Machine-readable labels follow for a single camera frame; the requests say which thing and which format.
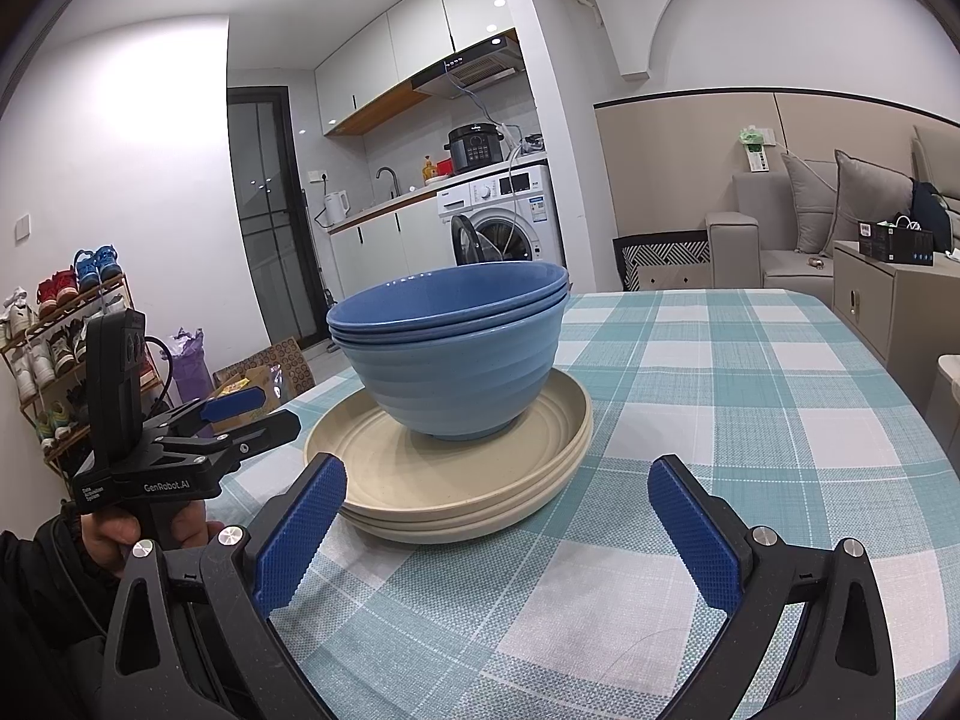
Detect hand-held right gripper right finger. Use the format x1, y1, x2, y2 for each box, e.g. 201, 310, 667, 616
647, 454, 897, 720

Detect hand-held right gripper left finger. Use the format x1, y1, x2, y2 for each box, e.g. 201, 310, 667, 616
97, 452, 350, 720

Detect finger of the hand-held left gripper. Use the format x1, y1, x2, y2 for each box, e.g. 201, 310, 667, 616
146, 409, 302, 477
142, 388, 267, 440

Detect blue bowl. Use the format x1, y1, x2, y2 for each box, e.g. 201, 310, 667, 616
330, 292, 569, 442
326, 262, 569, 331
328, 281, 569, 342

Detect person's left forearm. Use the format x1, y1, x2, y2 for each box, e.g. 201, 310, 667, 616
0, 517, 121, 720

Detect person's left hand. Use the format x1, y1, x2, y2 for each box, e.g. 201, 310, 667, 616
79, 502, 226, 578

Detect brown cardboard box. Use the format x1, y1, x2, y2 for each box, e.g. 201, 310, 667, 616
212, 364, 284, 421

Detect purple bag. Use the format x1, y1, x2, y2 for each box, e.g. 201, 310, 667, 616
166, 328, 215, 410

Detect brown patterned flat box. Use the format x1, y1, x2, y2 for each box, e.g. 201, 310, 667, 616
214, 337, 316, 398

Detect wooden shoe rack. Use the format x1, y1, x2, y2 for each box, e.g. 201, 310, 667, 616
0, 270, 162, 477

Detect assorted shoes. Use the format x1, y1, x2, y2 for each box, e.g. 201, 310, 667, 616
0, 244, 151, 458

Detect teal checked tablecloth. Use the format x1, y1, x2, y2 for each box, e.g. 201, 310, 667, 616
214, 289, 960, 720

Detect black glass door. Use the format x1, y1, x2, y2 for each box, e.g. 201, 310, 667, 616
227, 86, 320, 346

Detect white base cabinet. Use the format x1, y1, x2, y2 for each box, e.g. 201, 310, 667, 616
328, 199, 458, 308

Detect black patterned chair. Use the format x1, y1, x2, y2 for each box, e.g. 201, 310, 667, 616
613, 234, 712, 293

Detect grey sofa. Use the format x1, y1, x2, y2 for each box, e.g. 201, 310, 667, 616
705, 124, 960, 297

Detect beige side cabinet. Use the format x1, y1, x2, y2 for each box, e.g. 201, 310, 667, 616
832, 240, 960, 391

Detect white washing machine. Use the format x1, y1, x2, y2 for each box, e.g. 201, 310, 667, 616
437, 163, 565, 290

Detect grey pillow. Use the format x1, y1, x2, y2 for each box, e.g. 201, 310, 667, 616
832, 150, 920, 248
781, 150, 845, 256

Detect black box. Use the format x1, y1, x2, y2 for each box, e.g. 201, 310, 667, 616
857, 221, 935, 267

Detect black pressure cooker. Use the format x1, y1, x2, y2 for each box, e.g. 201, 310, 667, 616
448, 122, 505, 175

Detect dark blue bag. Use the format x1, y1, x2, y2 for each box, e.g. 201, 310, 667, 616
911, 180, 953, 252

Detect steel range hood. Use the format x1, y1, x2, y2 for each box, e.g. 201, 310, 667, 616
412, 34, 526, 101

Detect white green wall holder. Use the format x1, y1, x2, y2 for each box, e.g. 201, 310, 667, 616
737, 124, 773, 173

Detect white wall cabinets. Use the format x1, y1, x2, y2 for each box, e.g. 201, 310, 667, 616
313, 0, 518, 137

